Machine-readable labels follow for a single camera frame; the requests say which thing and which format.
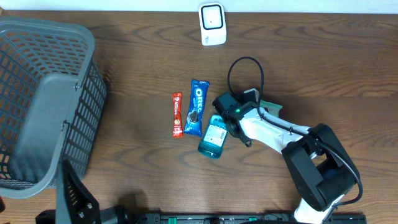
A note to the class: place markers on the blue Oreo cookie pack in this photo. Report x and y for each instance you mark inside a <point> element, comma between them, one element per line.
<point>196,108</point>

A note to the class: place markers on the blue mouthwash bottle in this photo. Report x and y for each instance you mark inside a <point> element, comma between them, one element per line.
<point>215,136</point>

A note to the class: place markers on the green tissue pack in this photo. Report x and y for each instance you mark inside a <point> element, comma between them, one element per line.
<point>271,108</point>

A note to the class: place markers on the red Nescafe coffee stick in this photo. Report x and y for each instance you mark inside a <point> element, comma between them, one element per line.
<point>177,103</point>

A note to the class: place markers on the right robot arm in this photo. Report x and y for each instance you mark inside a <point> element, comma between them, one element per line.
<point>321,169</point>

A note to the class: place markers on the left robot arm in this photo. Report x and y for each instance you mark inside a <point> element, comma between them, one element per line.
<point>117,214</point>

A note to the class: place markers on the white barcode scanner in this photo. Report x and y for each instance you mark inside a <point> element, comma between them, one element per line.
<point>212,24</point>

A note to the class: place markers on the grey plastic shopping basket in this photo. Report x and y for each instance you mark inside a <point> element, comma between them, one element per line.
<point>52,101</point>

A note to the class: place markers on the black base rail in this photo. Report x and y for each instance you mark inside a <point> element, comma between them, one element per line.
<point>157,218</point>

